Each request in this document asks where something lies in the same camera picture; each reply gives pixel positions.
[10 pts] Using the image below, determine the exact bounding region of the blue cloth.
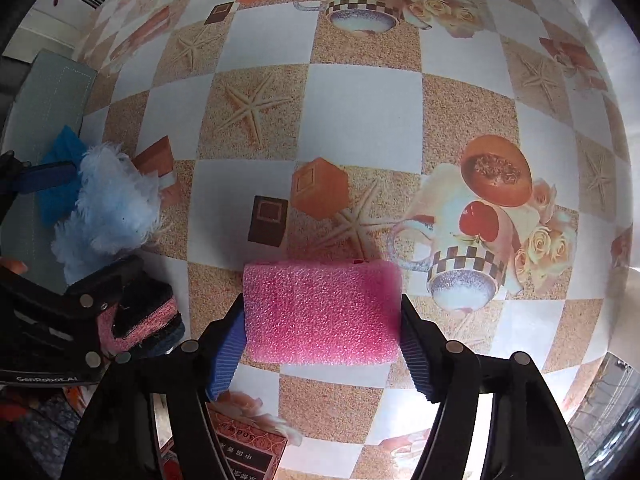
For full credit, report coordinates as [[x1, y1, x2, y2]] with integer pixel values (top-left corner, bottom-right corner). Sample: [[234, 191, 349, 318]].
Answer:
[[37, 126, 88, 228]]

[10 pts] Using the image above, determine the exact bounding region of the pink and black sock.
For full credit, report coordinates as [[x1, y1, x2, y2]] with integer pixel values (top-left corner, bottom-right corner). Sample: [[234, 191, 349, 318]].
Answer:
[[96, 272, 186, 358]]

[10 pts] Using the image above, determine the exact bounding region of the light blue fluffy sock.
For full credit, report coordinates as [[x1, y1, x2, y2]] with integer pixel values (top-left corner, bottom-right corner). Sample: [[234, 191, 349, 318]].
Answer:
[[51, 143, 162, 285]]

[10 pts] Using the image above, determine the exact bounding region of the person's left hand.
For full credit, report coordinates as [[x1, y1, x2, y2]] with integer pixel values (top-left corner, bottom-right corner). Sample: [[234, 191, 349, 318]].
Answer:
[[0, 257, 28, 274]]

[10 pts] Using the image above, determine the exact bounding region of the grey-green storage box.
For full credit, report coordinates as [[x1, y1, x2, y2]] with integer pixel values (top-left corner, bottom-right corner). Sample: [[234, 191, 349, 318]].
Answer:
[[0, 48, 99, 296]]

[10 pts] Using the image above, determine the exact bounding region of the red patterned carton box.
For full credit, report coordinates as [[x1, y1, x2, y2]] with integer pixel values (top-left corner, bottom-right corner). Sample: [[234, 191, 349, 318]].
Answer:
[[207, 403, 288, 480]]

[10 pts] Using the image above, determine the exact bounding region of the checkered printed tablecloth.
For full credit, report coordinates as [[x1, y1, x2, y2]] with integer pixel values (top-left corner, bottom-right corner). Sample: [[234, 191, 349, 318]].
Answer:
[[74, 0, 637, 480]]

